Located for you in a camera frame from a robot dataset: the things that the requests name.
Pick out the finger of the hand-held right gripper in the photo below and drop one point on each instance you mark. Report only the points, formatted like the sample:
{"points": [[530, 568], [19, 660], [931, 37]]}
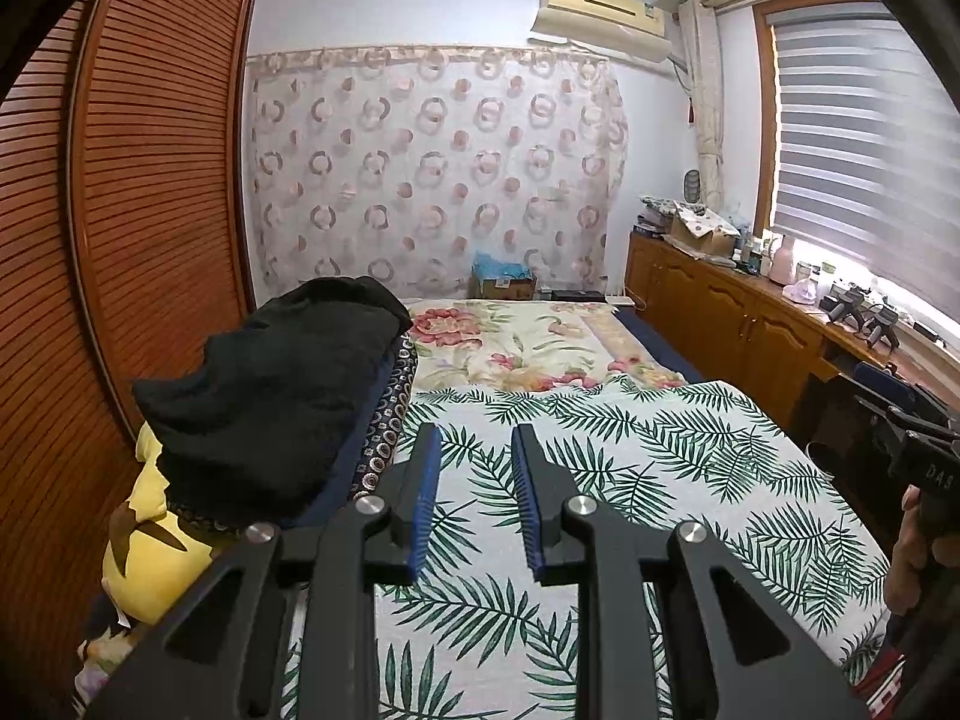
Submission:
{"points": [[900, 416], [881, 376]]}

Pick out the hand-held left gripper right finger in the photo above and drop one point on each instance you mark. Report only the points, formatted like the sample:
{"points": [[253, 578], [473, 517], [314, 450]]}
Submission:
{"points": [[529, 510]]}

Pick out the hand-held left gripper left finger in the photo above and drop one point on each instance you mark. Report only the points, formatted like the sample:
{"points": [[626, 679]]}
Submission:
{"points": [[424, 495]]}

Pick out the black t-shirt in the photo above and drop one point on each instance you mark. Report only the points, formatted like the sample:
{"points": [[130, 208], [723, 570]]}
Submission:
{"points": [[285, 390]]}

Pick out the navy folded clothes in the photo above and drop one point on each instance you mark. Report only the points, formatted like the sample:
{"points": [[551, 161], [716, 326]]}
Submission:
{"points": [[360, 424]]}

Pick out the person's right hand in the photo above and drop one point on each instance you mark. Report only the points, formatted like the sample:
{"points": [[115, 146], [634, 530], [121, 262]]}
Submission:
{"points": [[907, 555]]}

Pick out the white waste bin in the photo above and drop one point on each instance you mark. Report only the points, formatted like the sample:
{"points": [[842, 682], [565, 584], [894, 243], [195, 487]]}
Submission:
{"points": [[821, 454]]}

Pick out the pink cap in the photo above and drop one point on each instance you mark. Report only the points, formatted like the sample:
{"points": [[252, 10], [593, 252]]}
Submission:
{"points": [[799, 292]]}

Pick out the small glass jar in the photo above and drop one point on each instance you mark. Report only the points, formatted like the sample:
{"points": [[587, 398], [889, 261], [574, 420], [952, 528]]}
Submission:
{"points": [[806, 271]]}

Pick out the pink bottle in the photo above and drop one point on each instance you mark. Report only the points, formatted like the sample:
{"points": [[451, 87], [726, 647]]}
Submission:
{"points": [[784, 262]]}

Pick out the leaf print bed sheet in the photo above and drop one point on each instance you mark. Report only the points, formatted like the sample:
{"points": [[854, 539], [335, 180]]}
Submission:
{"points": [[675, 465]]}

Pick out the wooden sideboard cabinet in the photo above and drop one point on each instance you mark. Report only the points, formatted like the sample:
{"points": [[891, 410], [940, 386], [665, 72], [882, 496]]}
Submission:
{"points": [[735, 315]]}

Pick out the floral blanket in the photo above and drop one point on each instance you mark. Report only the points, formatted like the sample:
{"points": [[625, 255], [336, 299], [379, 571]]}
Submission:
{"points": [[525, 345]]}

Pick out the group of small bottles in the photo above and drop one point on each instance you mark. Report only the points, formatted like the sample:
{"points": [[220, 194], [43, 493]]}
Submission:
{"points": [[751, 255]]}

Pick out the navy bed cover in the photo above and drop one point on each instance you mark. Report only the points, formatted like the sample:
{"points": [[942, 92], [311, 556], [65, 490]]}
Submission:
{"points": [[660, 349]]}

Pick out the striped window blind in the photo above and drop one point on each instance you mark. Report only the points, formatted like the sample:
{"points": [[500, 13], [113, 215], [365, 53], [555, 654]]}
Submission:
{"points": [[862, 165]]}

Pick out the person's red patterned clothing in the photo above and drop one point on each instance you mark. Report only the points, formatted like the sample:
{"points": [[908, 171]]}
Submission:
{"points": [[883, 682]]}

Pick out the small cardboard box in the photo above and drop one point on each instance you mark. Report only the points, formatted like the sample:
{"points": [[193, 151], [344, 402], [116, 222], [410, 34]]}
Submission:
{"points": [[504, 289]]}

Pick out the black flat box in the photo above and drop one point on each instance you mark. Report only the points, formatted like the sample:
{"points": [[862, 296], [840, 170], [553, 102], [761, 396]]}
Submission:
{"points": [[577, 295]]}

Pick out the open cardboard box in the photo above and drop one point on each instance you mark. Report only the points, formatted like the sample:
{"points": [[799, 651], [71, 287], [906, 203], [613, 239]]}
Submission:
{"points": [[705, 236]]}

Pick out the white power strip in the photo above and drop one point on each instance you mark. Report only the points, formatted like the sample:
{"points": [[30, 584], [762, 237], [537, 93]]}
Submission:
{"points": [[622, 301]]}

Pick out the blue plastic bag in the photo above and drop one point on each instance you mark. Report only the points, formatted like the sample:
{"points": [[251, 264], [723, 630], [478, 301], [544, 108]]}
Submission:
{"points": [[502, 266]]}

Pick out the small grey fan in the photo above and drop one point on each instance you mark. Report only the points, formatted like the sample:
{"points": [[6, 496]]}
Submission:
{"points": [[694, 186]]}

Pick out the floral cloth bundle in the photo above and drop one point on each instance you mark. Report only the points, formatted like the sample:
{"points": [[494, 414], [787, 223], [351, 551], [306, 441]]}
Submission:
{"points": [[657, 214]]}

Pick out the yellow plush toy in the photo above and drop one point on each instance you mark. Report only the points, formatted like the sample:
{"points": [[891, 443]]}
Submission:
{"points": [[150, 570]]}

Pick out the circle print sheer curtain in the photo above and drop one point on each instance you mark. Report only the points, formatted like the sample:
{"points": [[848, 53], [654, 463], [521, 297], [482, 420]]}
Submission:
{"points": [[435, 172]]}

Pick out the beige tied curtain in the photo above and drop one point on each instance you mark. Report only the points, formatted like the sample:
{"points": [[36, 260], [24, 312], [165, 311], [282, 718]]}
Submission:
{"points": [[705, 105]]}

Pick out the small pastel plush toy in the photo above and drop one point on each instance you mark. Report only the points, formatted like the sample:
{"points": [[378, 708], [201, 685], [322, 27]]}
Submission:
{"points": [[105, 649]]}

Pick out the beige air conditioner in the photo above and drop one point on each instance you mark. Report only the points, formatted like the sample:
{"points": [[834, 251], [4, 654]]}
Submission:
{"points": [[600, 19]]}

